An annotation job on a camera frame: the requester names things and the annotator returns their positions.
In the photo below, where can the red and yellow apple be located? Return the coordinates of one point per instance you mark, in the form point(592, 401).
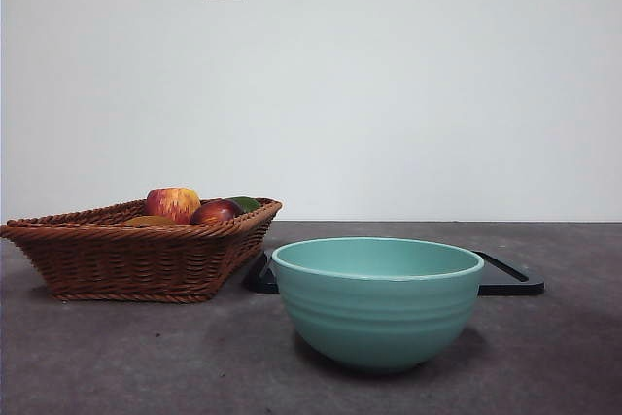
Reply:
point(170, 203)

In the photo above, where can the green fruit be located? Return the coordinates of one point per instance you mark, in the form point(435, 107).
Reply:
point(248, 202)

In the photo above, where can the teal ceramic bowl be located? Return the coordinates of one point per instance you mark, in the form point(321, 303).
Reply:
point(379, 318)

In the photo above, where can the dark teal rectangular tray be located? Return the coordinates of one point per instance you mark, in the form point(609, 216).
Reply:
point(510, 284)

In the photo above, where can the brown wicker basket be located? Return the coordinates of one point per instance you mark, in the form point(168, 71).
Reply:
point(126, 259)

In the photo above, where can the dark red apple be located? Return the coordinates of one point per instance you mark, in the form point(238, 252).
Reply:
point(216, 213)

